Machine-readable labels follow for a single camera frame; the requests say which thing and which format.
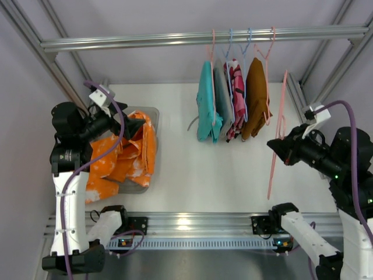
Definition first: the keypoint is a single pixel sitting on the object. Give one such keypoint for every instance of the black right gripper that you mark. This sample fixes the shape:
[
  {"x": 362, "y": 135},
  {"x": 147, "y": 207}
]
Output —
[{"x": 293, "y": 149}]

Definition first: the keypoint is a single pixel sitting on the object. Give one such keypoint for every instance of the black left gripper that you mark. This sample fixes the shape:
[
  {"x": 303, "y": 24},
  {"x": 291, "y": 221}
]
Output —
[{"x": 118, "y": 123}]

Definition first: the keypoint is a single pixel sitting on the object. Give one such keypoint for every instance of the pink hanger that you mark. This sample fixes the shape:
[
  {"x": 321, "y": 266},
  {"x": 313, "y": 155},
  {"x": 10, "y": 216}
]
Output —
[
  {"x": 266, "y": 76},
  {"x": 210, "y": 54},
  {"x": 280, "y": 131}
]

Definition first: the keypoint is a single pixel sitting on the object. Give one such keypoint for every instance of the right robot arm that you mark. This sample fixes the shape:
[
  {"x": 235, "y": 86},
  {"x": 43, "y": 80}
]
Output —
[{"x": 345, "y": 163}]

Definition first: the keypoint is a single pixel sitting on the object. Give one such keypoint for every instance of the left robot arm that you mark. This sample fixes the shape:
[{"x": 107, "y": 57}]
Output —
[{"x": 76, "y": 250}]

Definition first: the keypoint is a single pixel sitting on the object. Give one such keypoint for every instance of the pink hanger under mustard trousers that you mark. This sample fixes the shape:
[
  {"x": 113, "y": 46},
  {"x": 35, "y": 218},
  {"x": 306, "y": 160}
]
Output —
[{"x": 266, "y": 76}]

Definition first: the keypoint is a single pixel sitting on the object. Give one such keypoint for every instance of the pink hanger under teal trousers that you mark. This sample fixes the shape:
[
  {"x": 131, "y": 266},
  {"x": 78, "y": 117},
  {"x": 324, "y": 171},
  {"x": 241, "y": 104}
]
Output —
[{"x": 210, "y": 54}]

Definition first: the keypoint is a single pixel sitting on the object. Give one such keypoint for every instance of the clear plastic bin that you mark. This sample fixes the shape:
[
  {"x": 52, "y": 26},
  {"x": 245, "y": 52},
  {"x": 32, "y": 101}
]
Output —
[{"x": 128, "y": 186}]

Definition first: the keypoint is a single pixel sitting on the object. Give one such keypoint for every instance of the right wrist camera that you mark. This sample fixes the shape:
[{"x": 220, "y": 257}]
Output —
[{"x": 316, "y": 115}]

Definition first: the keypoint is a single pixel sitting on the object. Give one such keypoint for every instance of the aluminium frame right post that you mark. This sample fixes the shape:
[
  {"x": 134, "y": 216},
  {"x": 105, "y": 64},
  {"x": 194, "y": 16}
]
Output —
[{"x": 336, "y": 63}]

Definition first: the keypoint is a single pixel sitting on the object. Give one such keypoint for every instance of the aluminium frame post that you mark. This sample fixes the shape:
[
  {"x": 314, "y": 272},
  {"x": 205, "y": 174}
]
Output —
[
  {"x": 336, "y": 63},
  {"x": 18, "y": 18}
]

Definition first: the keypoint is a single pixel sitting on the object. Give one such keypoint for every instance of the aluminium hanging rail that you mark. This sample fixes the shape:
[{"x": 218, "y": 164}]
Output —
[{"x": 205, "y": 38}]

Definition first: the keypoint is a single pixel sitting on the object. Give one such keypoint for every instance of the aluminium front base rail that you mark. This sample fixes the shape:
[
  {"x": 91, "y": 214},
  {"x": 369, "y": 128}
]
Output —
[{"x": 173, "y": 224}]

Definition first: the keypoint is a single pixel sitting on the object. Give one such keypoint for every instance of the slotted cable duct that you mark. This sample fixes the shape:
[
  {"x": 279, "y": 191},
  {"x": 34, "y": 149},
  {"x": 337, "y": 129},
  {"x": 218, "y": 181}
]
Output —
[{"x": 207, "y": 243}]

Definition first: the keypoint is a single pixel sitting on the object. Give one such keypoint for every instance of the aluminium frame left post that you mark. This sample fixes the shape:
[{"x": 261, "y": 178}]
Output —
[{"x": 18, "y": 18}]

